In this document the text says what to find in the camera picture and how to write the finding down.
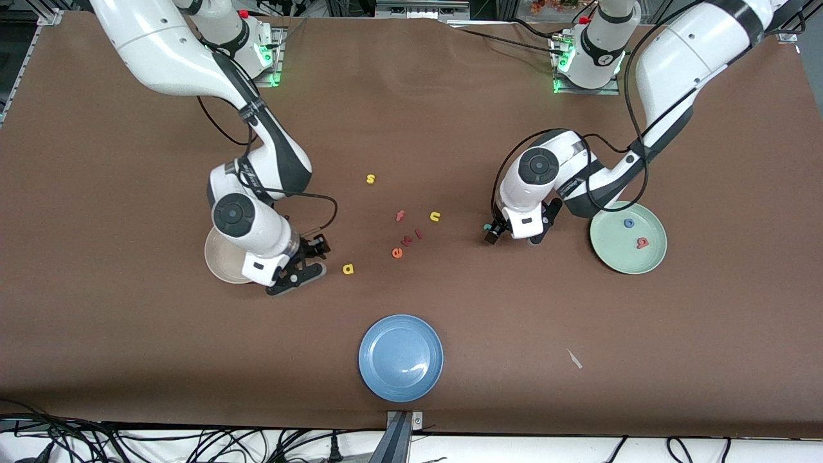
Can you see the small white paper scrap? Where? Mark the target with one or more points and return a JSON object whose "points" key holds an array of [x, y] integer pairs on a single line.
{"points": [[574, 359]]}

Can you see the blue round plate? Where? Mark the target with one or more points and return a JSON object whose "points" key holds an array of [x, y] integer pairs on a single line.
{"points": [[398, 357]]}

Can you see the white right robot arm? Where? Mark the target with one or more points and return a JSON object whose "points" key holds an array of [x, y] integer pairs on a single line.
{"points": [[161, 51]]}

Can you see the black power plug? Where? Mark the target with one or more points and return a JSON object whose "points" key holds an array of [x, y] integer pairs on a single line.
{"points": [[334, 452]]}

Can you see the orange background items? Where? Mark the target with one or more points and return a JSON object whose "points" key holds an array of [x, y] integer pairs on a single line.
{"points": [[553, 5]]}

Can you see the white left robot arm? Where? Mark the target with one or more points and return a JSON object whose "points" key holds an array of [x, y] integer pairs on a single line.
{"points": [[675, 58]]}

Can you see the aluminium frame rail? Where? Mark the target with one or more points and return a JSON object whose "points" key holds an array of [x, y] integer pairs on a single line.
{"points": [[421, 9]]}

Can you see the brown table cover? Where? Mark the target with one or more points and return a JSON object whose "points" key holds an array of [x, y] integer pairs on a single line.
{"points": [[450, 116]]}

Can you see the metal table clamp bracket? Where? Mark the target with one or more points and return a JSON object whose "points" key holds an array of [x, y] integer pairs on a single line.
{"points": [[398, 437]]}

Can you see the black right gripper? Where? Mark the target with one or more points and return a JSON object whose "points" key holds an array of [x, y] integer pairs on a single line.
{"points": [[310, 247]]}

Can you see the pale green round plate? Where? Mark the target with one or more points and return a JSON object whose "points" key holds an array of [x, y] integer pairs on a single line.
{"points": [[624, 254]]}

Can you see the beige round plate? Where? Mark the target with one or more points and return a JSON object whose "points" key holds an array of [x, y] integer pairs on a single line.
{"points": [[222, 257]]}

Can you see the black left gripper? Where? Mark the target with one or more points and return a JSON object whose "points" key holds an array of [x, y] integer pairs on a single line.
{"points": [[496, 231]]}

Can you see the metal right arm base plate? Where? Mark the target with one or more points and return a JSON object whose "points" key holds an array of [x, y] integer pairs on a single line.
{"points": [[275, 64]]}

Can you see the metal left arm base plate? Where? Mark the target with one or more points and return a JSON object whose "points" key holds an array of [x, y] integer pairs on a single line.
{"points": [[582, 90]]}

